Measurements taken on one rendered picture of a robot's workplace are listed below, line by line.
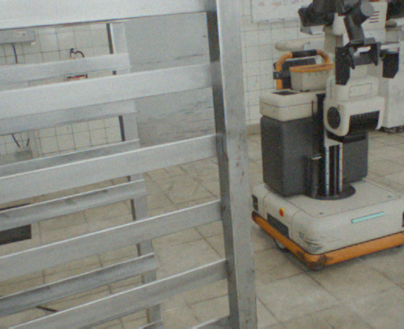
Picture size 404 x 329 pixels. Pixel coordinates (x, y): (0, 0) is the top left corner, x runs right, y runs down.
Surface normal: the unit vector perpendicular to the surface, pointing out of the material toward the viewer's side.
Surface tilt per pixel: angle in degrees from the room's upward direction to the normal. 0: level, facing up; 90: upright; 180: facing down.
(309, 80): 92
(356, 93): 98
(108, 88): 90
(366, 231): 90
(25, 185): 90
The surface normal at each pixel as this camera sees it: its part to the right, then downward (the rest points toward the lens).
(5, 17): 0.44, 0.23
